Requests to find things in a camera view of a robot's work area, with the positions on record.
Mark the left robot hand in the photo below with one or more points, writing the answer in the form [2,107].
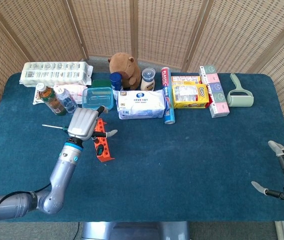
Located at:
[82,123]

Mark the long green black screwdriver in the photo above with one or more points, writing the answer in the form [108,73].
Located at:
[54,127]

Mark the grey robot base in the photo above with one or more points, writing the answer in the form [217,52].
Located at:
[131,231]

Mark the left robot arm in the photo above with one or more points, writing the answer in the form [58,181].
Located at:
[61,172]

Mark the orange screwdriver rack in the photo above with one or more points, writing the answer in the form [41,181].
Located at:
[105,157]

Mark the clear water bottle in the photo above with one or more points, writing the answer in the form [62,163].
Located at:
[67,101]

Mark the clear blue-rimmed food container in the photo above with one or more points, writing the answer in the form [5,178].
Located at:
[98,98]

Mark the green tea bottle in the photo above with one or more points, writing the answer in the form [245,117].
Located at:
[52,100]

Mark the green sponge block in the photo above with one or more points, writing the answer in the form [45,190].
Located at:
[101,83]

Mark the grey metal table leg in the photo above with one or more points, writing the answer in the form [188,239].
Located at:
[278,231]

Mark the blue white spray can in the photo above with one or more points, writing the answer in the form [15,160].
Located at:
[116,81]

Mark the white toilet paper pack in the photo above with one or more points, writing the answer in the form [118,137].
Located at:
[54,73]

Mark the white blue wipes pack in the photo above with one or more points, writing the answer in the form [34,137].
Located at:
[141,105]

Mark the brown capybara plush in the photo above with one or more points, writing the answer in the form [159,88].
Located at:
[126,67]

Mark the cream sauce squeeze bottle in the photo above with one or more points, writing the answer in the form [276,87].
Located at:
[148,83]

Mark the blue plastic wrap roll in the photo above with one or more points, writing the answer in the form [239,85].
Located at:
[169,112]

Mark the blue carpet table cover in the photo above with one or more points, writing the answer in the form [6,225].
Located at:
[169,162]

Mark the pale green lint roller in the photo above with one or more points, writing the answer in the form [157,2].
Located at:
[239,100]

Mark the yellow Lipo snack bag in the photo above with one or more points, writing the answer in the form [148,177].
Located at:
[189,96]

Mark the pastel tissue box pack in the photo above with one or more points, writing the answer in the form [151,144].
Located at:
[217,100]

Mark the wicker folding screen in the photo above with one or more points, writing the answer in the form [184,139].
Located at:
[156,25]

